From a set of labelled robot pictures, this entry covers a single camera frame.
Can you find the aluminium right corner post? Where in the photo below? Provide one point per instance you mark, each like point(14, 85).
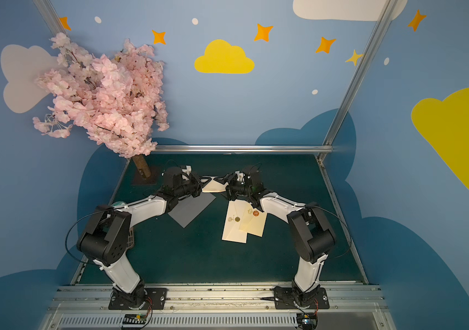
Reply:
point(372, 46)

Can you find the aluminium back frame rail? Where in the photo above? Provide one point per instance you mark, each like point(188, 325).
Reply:
point(240, 149)

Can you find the cream envelope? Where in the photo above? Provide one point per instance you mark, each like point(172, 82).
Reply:
point(253, 225)

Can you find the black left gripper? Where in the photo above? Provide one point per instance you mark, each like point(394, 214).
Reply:
point(195, 185)

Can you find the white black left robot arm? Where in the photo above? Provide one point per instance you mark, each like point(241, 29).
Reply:
point(105, 237)

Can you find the aluminium corner post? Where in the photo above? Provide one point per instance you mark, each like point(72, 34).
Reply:
point(372, 46)
point(50, 16)

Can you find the right green circuit board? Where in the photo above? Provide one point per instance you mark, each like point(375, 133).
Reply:
point(306, 321)

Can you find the pink cherry blossom tree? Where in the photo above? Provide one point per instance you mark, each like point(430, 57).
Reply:
point(118, 100)

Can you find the cream paper sheet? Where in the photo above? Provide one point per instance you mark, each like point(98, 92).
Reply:
point(212, 185)

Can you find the aluminium left corner post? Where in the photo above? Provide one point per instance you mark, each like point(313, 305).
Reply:
point(50, 16)

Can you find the grey envelope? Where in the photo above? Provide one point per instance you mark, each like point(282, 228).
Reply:
point(188, 209)

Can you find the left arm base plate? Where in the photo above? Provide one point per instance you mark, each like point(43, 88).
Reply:
point(143, 298)

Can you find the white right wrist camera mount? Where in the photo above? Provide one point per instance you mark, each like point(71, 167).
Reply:
point(240, 176)

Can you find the brown plastic scoop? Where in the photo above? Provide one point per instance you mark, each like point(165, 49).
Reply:
point(130, 239)

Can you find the brown artificial tree trunk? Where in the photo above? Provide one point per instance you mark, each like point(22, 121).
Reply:
point(142, 166)

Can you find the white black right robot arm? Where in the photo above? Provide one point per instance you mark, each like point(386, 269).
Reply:
point(312, 234)

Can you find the green circuit board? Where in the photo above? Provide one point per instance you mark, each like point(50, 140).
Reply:
point(135, 321)
point(306, 321)

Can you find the white envelope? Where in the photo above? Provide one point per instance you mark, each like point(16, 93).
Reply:
point(231, 230)

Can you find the left green circuit board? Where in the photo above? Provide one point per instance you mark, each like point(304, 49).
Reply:
point(135, 321)

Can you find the aluminium front rail platform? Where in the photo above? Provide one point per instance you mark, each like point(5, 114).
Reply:
point(221, 306)

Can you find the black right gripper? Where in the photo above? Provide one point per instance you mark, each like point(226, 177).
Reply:
point(232, 190)

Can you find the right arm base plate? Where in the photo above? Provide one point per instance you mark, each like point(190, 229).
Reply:
point(293, 298)

